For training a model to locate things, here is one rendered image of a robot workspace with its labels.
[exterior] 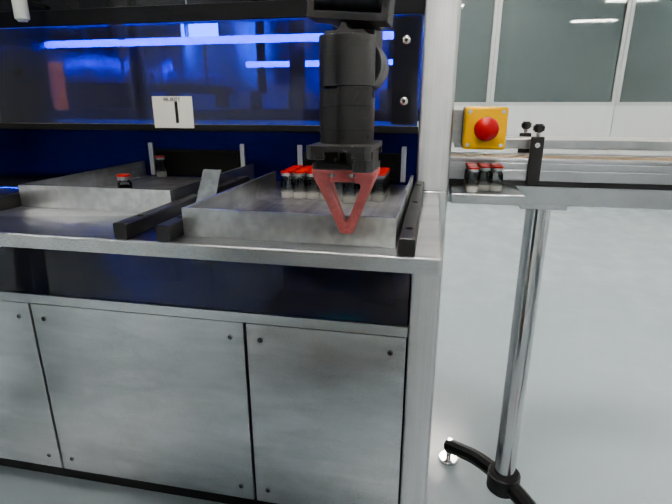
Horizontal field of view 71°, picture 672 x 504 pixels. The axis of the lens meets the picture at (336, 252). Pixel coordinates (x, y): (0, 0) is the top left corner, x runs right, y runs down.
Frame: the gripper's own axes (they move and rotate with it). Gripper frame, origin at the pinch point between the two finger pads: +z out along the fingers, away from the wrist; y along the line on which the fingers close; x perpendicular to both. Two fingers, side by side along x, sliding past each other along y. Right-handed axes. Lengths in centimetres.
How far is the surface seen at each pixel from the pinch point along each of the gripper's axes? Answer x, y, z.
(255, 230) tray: 11.1, 0.7, 1.3
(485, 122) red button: -17.0, 34.4, -10.3
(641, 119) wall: -210, 499, 0
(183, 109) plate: 39, 37, -12
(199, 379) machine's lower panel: 42, 38, 48
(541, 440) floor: -48, 89, 90
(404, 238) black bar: -6.6, -2.0, 0.6
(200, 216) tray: 18.1, 0.7, -0.1
